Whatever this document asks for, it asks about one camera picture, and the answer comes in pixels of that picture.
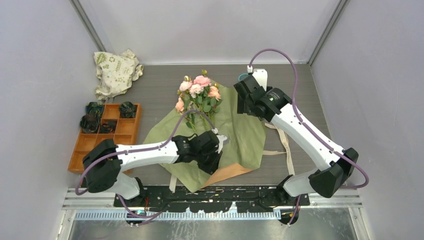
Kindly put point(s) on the dark rolled fabric middle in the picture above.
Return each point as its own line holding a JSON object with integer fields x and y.
{"x": 108, "y": 127}

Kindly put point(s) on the teal cylindrical vase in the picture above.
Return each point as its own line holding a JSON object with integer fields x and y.
{"x": 242, "y": 76}

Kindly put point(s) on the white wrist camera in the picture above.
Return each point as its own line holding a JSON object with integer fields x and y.
{"x": 260, "y": 75}
{"x": 222, "y": 140}

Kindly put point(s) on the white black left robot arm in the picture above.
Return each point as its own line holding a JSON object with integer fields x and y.
{"x": 104, "y": 166}

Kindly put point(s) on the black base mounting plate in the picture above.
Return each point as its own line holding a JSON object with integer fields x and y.
{"x": 218, "y": 202}

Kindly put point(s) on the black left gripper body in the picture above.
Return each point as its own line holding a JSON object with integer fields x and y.
{"x": 206, "y": 161}

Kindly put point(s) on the green wrapping paper sheet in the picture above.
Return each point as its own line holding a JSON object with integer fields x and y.
{"x": 225, "y": 120}

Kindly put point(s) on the orange wrapping paper sheet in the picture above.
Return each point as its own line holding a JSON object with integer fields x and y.
{"x": 227, "y": 172}

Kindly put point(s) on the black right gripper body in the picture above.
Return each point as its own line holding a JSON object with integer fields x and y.
{"x": 243, "y": 107}

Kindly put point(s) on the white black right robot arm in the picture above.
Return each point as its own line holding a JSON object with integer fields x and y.
{"x": 333, "y": 163}

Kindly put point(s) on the pink flower bouquet orange paper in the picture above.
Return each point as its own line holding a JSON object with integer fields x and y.
{"x": 198, "y": 97}

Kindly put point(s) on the crumpled printed cloth bag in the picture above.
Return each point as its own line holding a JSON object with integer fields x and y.
{"x": 116, "y": 73}

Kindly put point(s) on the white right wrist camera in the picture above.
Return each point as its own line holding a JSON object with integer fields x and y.
{"x": 260, "y": 75}

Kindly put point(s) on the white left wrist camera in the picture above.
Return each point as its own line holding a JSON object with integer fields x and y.
{"x": 222, "y": 140}

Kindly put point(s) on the orange compartment tray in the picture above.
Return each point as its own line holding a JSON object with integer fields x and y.
{"x": 125, "y": 133}

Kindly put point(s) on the beige satin ribbon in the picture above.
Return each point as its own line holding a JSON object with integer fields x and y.
{"x": 285, "y": 145}

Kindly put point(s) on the dark rolled fabric top left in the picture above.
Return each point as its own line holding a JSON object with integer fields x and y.
{"x": 95, "y": 108}

